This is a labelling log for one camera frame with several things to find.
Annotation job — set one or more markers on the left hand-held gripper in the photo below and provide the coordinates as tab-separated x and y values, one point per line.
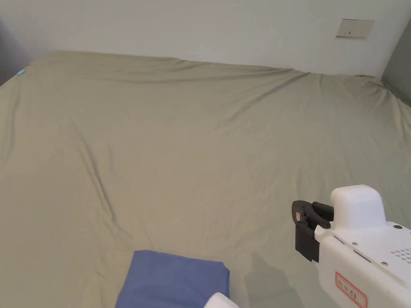
221	301

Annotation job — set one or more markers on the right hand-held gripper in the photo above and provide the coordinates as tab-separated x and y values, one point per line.
362	243

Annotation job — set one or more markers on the blue folded garment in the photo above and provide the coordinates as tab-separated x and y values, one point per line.
167	279

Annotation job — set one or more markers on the bed with pale green sheet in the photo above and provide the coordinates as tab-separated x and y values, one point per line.
179	134

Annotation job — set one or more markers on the beige wall switch plate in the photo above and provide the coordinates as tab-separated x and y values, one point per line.
354	28

